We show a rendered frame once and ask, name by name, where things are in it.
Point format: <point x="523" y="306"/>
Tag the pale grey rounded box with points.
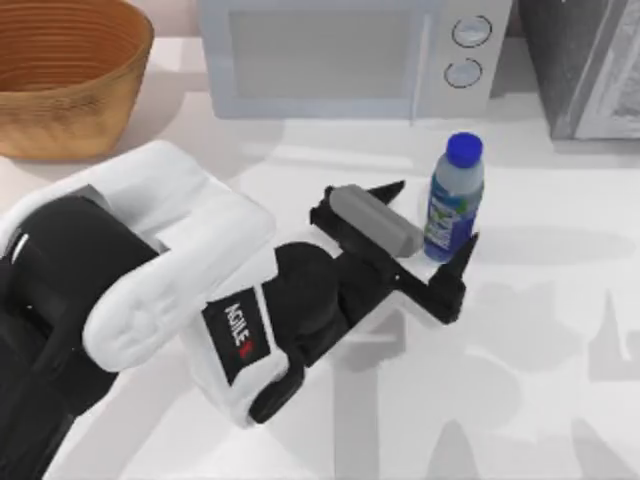
<point x="372" y="220"/>

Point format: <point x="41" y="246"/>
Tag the clear bottle with blue cap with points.
<point x="452" y="205"/>

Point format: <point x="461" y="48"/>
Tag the round microwave knob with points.
<point x="471" y="28"/>
<point x="463" y="73"/>

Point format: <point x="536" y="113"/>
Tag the pale microwave oven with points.
<point x="350" y="55"/>

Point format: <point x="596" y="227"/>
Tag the microwave oven door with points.
<point x="320" y="55"/>

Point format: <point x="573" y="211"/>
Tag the brown woven basket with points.
<point x="65" y="100"/>

